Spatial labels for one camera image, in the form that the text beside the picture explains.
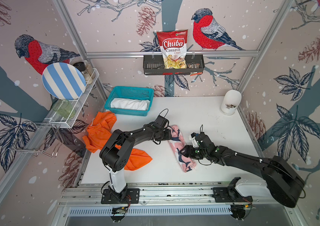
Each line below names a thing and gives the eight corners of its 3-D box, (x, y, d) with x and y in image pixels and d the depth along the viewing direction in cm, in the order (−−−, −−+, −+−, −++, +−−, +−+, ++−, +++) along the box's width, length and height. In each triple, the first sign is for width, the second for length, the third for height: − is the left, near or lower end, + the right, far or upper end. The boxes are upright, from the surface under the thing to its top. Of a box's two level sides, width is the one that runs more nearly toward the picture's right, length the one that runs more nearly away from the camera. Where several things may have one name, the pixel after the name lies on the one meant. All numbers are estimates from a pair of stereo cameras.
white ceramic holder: (221, 116, 109) (229, 102, 97) (217, 103, 118) (223, 89, 106) (236, 116, 109) (245, 102, 97) (230, 103, 118) (238, 89, 106)
